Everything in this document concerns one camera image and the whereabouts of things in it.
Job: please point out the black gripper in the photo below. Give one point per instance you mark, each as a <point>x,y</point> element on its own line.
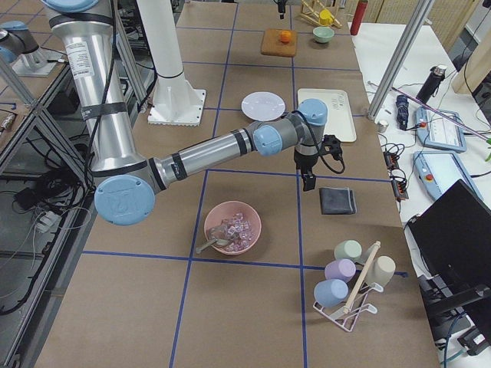
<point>305,164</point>

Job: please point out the orange fruit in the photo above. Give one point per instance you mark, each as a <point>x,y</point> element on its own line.
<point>285,36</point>

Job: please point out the white round plate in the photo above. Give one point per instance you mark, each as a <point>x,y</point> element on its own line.
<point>263,106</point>

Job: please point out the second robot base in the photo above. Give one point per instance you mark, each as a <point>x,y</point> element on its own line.
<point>26,57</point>

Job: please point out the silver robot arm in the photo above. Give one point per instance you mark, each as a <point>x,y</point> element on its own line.
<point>128,182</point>

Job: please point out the cream rectangular tray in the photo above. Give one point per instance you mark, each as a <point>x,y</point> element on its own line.
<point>340,121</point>

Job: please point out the wooden cutting board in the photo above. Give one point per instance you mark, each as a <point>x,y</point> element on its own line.
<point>271,45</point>

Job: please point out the folded grey cloth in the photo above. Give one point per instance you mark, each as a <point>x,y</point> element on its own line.
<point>337,201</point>

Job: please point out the wooden dish rack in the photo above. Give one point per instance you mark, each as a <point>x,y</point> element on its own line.
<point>311,9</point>

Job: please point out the yellow cup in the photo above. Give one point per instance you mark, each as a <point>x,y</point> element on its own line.
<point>326,18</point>

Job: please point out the green bowl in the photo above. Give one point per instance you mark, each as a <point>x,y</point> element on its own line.
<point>323,35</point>

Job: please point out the pink bowl with ice cubes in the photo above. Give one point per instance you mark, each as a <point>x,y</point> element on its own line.
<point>242,222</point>

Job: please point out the red bottle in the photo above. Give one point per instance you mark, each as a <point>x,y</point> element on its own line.
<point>358,16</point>

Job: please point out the green cup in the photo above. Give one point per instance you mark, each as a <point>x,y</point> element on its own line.
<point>348,249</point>

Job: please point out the black power strip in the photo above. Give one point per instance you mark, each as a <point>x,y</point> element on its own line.
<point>397,176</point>

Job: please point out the small metal cylinder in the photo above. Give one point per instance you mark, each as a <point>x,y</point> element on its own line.
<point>382,126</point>

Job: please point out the wooden rack rod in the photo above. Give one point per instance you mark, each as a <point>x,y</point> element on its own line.
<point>350,301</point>

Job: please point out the purple cup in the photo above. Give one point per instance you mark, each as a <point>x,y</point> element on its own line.
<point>341,269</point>

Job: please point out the metal spoon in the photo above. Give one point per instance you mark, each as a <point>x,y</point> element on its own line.
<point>217,237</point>

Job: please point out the beige cup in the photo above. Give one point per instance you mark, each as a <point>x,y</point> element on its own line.
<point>381,271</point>

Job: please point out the blue cup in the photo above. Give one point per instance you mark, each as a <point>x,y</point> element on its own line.
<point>329,293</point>

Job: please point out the folded dark blue umbrella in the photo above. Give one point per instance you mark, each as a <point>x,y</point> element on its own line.
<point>402,107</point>

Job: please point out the lower teach pendant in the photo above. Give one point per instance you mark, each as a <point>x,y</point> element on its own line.
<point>438,171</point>

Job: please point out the teach pendant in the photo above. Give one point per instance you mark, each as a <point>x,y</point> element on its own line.
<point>438,171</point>
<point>437,132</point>

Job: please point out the upper teach pendant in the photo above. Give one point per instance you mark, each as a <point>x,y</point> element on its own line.
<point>437,132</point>

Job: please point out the black water bottle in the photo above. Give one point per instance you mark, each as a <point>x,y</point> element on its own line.
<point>432,83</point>

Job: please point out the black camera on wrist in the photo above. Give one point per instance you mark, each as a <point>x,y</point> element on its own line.
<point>331,145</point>

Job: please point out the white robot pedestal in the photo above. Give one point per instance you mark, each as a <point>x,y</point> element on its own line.
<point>174,101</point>

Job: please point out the aluminium frame post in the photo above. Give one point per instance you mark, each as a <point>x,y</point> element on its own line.
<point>403,47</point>

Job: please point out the white wire cup rack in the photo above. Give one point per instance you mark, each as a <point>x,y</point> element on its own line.
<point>346,319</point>

